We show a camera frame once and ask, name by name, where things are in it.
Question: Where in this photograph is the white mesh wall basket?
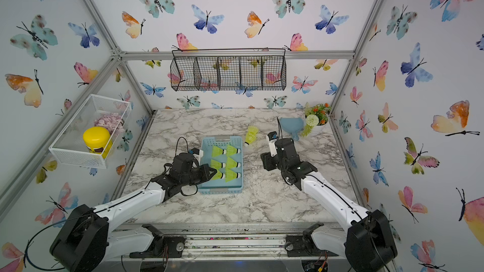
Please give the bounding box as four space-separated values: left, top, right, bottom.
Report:
49 94 132 169

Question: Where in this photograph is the yellow shuttlecock bottom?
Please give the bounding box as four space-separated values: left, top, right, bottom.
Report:
226 145 241 157

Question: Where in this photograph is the yellow lidded jar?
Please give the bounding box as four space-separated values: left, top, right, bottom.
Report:
83 127 112 159

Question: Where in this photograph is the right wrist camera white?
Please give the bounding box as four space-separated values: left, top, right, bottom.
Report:
266 131 279 157

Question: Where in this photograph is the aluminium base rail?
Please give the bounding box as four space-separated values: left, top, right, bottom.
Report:
73 222 394 263

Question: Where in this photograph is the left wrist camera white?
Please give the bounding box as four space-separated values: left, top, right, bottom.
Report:
190 148 204 164

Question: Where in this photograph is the artificial plant in white pot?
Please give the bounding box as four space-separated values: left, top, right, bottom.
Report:
302 103 331 137

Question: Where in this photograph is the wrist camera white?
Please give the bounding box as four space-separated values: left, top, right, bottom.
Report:
266 131 279 157
190 148 204 164

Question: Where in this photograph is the black wire wall basket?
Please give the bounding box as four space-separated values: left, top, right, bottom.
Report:
168 48 287 94

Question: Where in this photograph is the yellow shuttlecock nested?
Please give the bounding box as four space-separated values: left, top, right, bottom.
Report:
211 171 225 180

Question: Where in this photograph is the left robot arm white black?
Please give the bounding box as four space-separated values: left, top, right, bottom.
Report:
50 152 218 271

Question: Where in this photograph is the light blue plastic storage basket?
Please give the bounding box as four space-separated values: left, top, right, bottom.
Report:
197 135 244 195

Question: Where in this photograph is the yellow shuttlecock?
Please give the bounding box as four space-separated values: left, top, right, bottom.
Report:
244 125 259 146
224 169 241 182
226 157 241 169
212 146 227 157
210 159 226 170
226 145 241 157

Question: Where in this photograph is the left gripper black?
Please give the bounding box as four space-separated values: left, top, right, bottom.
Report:
180 164 218 188

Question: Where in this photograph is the light blue plastic scoop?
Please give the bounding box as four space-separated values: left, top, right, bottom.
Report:
279 118 305 141

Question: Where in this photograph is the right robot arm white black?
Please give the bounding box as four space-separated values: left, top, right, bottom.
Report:
260 132 398 271

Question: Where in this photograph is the pink round item in basket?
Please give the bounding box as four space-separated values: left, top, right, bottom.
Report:
94 113 125 135

